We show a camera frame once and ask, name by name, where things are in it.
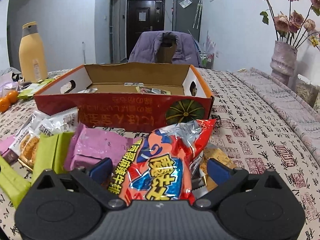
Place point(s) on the clear plastic bag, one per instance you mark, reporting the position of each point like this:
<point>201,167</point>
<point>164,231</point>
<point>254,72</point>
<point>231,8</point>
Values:
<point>185,3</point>

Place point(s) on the folded umbrella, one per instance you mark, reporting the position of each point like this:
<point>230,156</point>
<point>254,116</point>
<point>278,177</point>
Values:
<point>197,12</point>

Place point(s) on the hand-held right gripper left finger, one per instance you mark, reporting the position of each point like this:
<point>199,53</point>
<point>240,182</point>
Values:
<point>101,167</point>

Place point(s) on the wooden chair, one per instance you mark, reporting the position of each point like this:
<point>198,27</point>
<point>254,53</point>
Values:
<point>166,53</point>

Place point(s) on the red cardboard box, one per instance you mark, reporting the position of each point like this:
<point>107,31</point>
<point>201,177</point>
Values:
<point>112,107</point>

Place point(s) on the purple jacket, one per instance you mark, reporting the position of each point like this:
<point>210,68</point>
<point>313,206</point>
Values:
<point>145,47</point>

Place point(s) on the pink quilted cloth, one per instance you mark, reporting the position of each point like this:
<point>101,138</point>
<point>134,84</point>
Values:
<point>280,100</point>

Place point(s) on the dried pink roses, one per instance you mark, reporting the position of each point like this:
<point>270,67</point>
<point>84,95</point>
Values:
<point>282,22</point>

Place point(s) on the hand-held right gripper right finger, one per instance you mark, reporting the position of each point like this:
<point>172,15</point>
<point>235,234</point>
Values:
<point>218,167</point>

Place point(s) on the grey refrigerator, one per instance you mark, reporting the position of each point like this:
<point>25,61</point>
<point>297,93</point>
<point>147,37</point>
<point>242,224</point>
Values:
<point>185,20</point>

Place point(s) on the grey interior door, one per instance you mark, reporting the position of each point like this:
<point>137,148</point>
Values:
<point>114,30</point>

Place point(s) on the red snack bag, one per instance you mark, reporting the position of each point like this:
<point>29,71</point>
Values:
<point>160,160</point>

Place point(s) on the white cookie packet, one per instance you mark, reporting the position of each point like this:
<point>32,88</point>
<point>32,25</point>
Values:
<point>27,135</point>
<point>62,121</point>

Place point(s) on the dark foil snack packet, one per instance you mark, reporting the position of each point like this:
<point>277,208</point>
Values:
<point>152,90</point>

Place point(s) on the pink ceramic vase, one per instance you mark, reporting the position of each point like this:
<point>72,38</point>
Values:
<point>282,60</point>

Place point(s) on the lilac plastic bag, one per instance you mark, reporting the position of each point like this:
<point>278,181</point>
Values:
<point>7,82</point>

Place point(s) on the yellow thermos bottle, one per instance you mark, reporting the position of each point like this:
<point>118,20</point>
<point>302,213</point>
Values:
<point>32,50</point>

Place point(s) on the pink snack packet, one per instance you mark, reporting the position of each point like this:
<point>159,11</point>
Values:
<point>5,147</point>
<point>105,140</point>
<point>82,162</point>

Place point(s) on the dark entrance door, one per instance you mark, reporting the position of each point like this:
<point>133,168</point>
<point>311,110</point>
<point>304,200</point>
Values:
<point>135,30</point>

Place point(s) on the golden cookie packet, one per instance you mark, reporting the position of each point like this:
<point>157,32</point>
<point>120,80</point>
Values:
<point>215,155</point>

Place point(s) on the clear container with grains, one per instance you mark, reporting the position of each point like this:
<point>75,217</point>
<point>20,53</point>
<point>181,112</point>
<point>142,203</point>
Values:
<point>306,90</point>

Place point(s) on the dark purple snack packet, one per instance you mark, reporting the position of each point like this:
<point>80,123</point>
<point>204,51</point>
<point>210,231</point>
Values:
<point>10,157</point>

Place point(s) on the green snack packet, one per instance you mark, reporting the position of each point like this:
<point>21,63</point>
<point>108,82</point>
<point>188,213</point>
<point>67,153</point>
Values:
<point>30,92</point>
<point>45,155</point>
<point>46,81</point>
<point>12,180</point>
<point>65,147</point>

